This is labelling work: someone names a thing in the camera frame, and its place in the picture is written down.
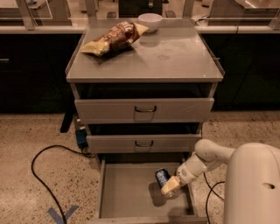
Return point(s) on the blue pepsi can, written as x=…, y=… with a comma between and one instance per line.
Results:
x=162, y=176

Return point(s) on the white bowl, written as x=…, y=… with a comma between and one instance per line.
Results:
x=151, y=20

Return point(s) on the long back counter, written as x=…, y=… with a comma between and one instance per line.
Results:
x=199, y=26

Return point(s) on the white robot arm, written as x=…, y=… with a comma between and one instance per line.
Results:
x=252, y=186

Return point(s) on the grey middle drawer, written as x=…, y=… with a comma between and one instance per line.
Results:
x=142, y=143

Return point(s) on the grey top drawer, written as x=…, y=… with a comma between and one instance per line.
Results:
x=160, y=110

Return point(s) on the grey open bottom drawer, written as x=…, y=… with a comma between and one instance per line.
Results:
x=129, y=194

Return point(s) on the brown yellow chip bag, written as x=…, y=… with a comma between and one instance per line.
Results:
x=121, y=36

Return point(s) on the blue tape floor mark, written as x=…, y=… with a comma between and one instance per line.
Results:
x=61, y=218

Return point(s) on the blue power adapter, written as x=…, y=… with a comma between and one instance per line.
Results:
x=81, y=138

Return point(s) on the grey drawer cabinet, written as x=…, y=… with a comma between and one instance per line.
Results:
x=172, y=62

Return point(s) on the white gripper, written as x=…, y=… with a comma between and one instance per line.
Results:
x=185, y=171

